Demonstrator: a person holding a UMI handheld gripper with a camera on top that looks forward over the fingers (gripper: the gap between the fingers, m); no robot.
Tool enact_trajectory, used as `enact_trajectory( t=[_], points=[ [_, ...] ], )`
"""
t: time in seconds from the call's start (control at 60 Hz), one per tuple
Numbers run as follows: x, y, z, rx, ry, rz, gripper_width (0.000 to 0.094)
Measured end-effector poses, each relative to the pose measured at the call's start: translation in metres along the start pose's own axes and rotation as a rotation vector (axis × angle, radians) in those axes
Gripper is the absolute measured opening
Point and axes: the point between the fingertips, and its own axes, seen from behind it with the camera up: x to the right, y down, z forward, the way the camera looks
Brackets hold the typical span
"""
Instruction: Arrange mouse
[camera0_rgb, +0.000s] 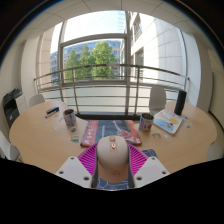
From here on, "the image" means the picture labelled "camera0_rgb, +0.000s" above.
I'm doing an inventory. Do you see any black and white printer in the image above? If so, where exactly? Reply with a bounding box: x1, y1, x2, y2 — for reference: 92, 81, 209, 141
2, 87, 24, 128

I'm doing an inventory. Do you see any red and blue magazine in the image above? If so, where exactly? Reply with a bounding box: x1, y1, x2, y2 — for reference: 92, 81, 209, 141
79, 119, 143, 148

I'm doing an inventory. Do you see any pale pink computer mouse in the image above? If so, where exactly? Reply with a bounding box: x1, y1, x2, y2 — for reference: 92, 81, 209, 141
96, 134, 130, 184

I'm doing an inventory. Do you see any green tree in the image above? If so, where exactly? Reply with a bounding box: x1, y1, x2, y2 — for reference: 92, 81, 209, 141
63, 40, 118, 80

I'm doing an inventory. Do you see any illustrated white book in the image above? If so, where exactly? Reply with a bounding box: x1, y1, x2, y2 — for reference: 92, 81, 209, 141
153, 108, 185, 136

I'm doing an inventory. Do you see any small green card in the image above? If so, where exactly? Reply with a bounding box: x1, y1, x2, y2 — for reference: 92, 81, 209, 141
69, 134, 80, 144

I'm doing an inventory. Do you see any printed cup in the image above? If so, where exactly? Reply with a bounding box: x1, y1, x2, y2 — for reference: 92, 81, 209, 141
138, 112, 155, 132
63, 108, 77, 127

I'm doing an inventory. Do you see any black cylindrical speaker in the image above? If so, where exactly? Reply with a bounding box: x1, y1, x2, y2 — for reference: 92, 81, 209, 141
173, 89, 188, 116

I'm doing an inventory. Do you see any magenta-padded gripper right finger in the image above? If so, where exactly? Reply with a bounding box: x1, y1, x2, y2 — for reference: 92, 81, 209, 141
127, 143, 170, 190

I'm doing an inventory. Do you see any metal railing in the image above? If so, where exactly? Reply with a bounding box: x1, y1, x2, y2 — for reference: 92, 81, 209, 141
33, 63, 190, 116

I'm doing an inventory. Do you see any white chair with wooden legs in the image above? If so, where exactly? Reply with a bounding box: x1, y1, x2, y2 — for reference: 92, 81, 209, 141
0, 129, 23, 162

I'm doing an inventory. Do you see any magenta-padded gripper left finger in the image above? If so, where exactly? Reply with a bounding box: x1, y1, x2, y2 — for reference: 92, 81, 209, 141
54, 143, 100, 190

